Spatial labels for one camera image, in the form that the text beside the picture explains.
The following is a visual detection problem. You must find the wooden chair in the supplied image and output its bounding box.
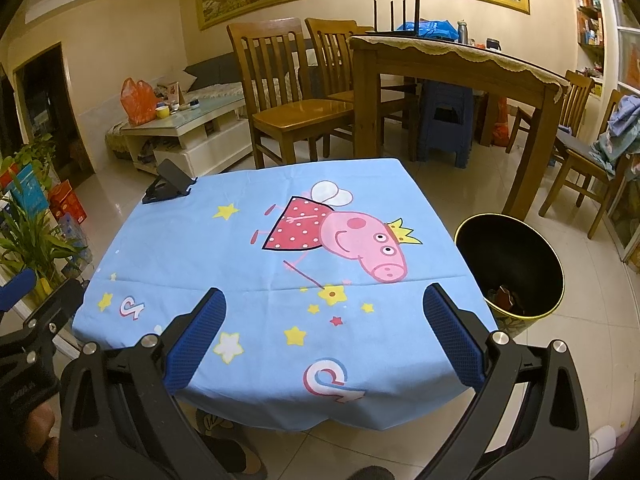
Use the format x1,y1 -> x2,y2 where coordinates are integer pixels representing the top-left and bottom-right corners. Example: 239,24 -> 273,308
505,71 -> 596,158
226,17 -> 356,170
305,17 -> 416,158
539,89 -> 636,240

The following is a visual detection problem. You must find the grey seat cushion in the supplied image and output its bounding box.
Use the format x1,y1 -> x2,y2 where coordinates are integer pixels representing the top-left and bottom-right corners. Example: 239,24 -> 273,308
552,130 -> 601,156

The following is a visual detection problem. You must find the black trash bin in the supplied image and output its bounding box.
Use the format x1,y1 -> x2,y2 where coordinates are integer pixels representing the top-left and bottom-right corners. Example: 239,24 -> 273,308
454,213 -> 566,341

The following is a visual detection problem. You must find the black phone stand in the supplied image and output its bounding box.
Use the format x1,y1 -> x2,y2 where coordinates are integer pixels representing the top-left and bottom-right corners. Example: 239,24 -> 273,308
141,159 -> 198,206

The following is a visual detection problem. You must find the white coffee table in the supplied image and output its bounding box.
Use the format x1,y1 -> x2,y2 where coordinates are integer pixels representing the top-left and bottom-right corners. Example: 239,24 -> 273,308
105,94 -> 256,178

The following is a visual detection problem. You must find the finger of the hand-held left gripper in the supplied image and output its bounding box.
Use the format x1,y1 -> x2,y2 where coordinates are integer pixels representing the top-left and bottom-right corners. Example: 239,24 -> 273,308
0,268 -> 38,321
15,278 -> 87,350

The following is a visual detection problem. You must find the grey sofa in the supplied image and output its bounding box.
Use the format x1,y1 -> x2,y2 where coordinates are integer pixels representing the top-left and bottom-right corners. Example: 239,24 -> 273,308
182,52 -> 241,91

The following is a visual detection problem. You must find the black router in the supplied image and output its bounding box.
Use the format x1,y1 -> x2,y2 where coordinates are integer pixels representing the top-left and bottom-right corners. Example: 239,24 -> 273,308
365,0 -> 423,36

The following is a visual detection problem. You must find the blue plastic bag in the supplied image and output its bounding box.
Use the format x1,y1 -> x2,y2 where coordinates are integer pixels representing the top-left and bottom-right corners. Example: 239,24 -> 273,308
396,20 -> 460,41

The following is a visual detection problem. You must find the blue cartoon pig tablecloth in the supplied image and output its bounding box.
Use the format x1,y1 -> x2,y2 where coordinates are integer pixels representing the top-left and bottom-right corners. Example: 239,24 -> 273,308
71,157 -> 501,433

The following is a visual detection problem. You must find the patterned slipper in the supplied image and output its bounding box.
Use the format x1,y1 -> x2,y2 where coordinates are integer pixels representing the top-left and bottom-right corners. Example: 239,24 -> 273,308
195,407 -> 251,461

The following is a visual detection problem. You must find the white wall shelf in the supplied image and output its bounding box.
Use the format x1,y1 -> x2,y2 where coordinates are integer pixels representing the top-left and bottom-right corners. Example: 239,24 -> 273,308
570,0 -> 626,96

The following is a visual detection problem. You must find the leafy potted plant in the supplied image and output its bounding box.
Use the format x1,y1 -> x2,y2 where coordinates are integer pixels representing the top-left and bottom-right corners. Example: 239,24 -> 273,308
0,135 -> 58,186

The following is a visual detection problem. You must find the beige lace table cover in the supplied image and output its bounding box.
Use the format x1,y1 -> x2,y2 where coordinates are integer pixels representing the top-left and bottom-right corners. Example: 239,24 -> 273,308
350,35 -> 571,101

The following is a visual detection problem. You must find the red gift box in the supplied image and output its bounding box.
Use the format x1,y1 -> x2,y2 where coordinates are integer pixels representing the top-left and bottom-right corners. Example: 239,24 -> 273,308
47,180 -> 88,226

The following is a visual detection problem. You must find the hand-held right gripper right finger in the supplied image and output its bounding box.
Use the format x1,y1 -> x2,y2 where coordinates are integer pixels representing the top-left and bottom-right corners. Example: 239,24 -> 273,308
422,282 -> 591,480

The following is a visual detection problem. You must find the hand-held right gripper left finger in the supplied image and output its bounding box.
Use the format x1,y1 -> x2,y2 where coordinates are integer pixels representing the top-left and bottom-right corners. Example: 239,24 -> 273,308
59,287 -> 251,480

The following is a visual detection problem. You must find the wooden dining table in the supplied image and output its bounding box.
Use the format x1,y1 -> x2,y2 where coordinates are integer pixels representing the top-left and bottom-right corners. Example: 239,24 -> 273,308
348,35 -> 571,221

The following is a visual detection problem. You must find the blue gift box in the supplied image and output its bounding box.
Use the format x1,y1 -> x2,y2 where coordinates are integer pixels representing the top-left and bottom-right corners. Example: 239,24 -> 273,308
5,162 -> 48,213

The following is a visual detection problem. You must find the red plastic bag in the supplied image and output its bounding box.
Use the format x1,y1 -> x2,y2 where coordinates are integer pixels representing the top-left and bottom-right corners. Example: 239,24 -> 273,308
492,97 -> 511,146

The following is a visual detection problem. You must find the pile of clothes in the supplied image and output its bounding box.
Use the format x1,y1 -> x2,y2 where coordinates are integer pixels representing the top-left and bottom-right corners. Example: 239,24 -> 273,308
590,94 -> 640,176

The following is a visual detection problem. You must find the person's left hand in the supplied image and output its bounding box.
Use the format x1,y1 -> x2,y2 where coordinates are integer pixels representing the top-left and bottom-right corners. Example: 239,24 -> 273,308
24,402 -> 63,480

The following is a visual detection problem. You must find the orange plastic bag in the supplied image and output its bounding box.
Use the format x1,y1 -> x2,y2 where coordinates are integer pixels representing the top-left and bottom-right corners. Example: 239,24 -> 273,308
120,77 -> 158,126

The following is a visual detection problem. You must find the blue plastic stool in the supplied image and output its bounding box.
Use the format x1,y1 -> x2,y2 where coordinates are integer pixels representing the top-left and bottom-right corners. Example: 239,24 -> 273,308
415,82 -> 473,168

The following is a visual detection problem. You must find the green bamboo plant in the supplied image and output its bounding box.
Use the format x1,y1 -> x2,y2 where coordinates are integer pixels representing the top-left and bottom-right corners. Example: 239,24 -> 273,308
0,180 -> 91,291

